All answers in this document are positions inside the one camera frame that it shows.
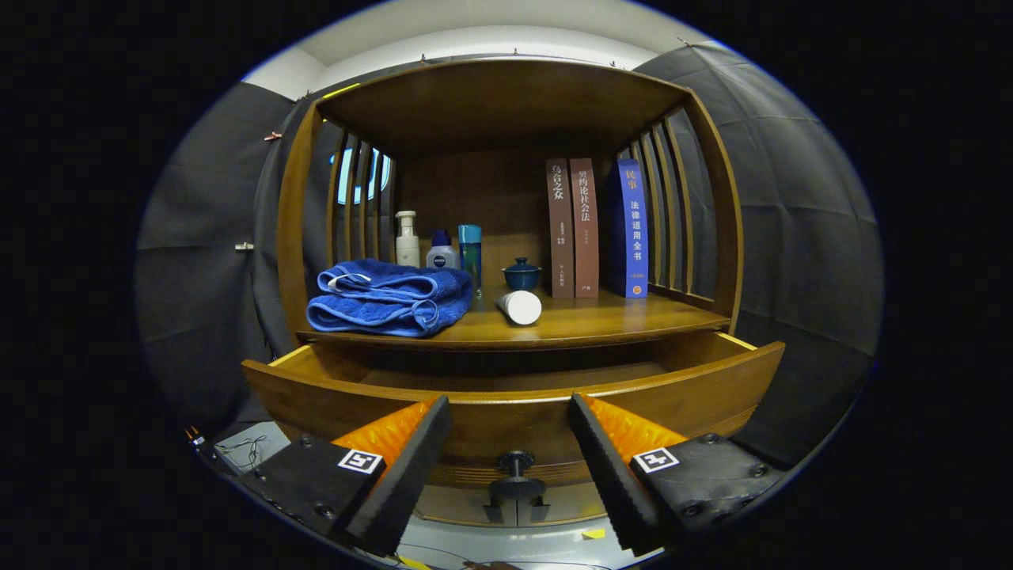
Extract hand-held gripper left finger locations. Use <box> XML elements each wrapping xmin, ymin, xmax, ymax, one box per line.
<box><xmin>241</xmin><ymin>395</ymin><xmax>453</xmax><ymax>557</ymax></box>

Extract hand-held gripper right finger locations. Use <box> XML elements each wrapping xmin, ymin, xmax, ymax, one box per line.
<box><xmin>568</xmin><ymin>393</ymin><xmax>784</xmax><ymax>557</ymax></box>

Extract brown wooden drawer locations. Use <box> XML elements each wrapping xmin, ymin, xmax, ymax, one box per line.
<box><xmin>241</xmin><ymin>331</ymin><xmax>787</xmax><ymax>507</ymax></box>

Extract white and green tube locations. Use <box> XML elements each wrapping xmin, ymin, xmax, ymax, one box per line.
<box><xmin>495</xmin><ymin>290</ymin><xmax>544</xmax><ymax>326</ymax></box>

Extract wooden cabinet door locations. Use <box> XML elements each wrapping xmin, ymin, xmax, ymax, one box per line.
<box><xmin>518</xmin><ymin>483</ymin><xmax>604</xmax><ymax>525</ymax></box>
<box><xmin>415</xmin><ymin>484</ymin><xmax>519</xmax><ymax>528</ymax></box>

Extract wooden countertop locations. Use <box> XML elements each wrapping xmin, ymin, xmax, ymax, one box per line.
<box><xmin>297</xmin><ymin>285</ymin><xmax>730</xmax><ymax>352</ymax></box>

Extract brown wooden cabinet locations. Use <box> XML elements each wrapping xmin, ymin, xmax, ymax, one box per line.
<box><xmin>275</xmin><ymin>57</ymin><xmax>745</xmax><ymax>527</ymax></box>

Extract blue folded towel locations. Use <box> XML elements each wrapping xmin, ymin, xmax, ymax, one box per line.
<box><xmin>306</xmin><ymin>258</ymin><xmax>474</xmax><ymax>338</ymax></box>

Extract blue lidded teacup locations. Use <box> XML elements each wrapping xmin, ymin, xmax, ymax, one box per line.
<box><xmin>502</xmin><ymin>256</ymin><xmax>544</xmax><ymax>291</ymax></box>

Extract white bottle with blue cap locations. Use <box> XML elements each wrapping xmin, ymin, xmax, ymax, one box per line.
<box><xmin>426</xmin><ymin>230</ymin><xmax>461</xmax><ymax>270</ymax></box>

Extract white pump bottle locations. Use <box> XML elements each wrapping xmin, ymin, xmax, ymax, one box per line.
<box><xmin>395</xmin><ymin>211</ymin><xmax>421</xmax><ymax>268</ymax></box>

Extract tall teal bottle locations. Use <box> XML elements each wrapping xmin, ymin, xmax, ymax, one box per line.
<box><xmin>458</xmin><ymin>224</ymin><xmax>483</xmax><ymax>300</ymax></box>

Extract blue book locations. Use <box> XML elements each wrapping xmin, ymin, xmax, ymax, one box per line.
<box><xmin>608</xmin><ymin>158</ymin><xmax>650</xmax><ymax>299</ymax></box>

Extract reddish brown book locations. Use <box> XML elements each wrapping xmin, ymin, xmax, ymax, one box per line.
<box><xmin>570</xmin><ymin>158</ymin><xmax>601</xmax><ymax>298</ymax></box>

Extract dark brown book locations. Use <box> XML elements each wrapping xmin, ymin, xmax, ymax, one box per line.
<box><xmin>545</xmin><ymin>158</ymin><xmax>575</xmax><ymax>299</ymax></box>

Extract black cable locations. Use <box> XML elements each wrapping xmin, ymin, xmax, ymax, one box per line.
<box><xmin>215</xmin><ymin>434</ymin><xmax>270</xmax><ymax>469</ymax></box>

